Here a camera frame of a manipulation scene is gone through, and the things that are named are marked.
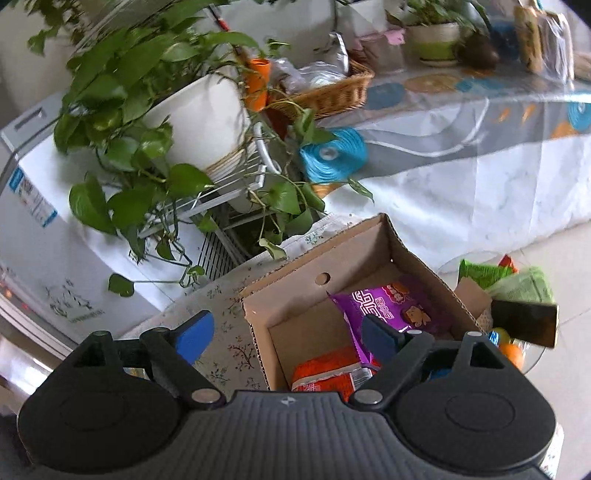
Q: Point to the cardboard box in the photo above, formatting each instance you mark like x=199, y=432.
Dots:
x=351, y=258

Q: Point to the clear bagged snack packs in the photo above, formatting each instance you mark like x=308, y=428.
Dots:
x=542, y=37

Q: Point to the white metal plant stand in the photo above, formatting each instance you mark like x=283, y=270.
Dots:
x=217, y=194

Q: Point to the table with patterned cloth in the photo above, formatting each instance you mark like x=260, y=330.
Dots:
x=461, y=152

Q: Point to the small red snack packet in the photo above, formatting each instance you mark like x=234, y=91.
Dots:
x=508, y=263

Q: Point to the black box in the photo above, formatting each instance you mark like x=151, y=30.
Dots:
x=526, y=323

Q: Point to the purple cookie snack packet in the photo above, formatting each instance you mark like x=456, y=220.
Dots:
x=369, y=300

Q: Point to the green pothos plant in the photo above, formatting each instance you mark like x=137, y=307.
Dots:
x=124, y=92

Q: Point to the glass bowl of snacks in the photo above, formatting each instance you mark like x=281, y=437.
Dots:
x=531, y=360

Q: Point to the blue ribbon roll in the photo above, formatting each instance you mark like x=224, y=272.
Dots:
x=332, y=157

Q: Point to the orange fruit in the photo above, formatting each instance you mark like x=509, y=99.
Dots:
x=511, y=355

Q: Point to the dark green snack packet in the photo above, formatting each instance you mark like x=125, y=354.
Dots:
x=480, y=273

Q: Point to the dark brown round pot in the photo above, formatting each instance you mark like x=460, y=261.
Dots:
x=478, y=51

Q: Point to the white chest freezer tree print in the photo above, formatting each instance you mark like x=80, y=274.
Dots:
x=46, y=240

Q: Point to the light green snack packet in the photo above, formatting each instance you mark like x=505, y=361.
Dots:
x=526, y=286

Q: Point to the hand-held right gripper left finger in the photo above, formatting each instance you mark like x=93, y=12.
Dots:
x=194, y=337

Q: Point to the orange plastic cup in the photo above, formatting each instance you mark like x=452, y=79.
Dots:
x=256, y=83

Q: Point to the wicker basket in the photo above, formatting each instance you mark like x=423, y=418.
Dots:
x=332, y=97

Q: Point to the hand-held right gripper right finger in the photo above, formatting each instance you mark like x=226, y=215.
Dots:
x=381, y=337

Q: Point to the green and white plant pot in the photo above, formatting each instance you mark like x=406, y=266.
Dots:
x=434, y=44

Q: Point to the small green potted plant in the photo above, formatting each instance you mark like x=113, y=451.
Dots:
x=429, y=9

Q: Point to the floral table cloth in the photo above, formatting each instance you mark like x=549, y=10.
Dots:
x=221, y=323

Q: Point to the silver foil bag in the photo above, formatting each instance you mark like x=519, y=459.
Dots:
x=339, y=53

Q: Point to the large orange snack packet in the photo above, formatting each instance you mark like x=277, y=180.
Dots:
x=323, y=369

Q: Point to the white ribbed plant pot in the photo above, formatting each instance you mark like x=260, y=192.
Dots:
x=198, y=120

